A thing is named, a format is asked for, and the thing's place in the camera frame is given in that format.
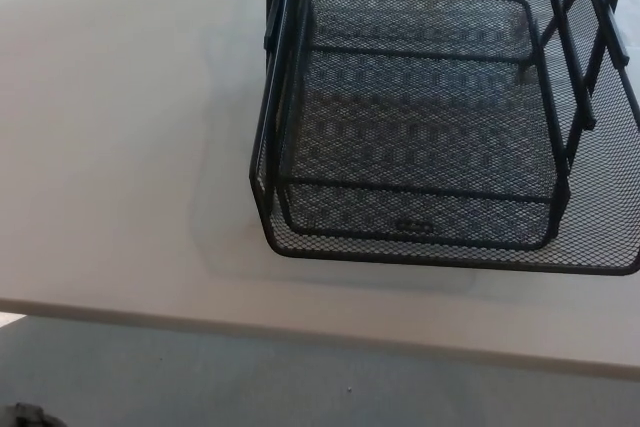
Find black mesh tray with label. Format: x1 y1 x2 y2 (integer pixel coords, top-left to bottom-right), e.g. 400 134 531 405
277 0 574 251

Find large black mesh tray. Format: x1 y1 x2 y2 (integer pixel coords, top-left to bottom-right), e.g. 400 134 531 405
248 0 640 279

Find dark grey lump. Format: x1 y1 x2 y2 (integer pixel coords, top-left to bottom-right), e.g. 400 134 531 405
12 401 52 427

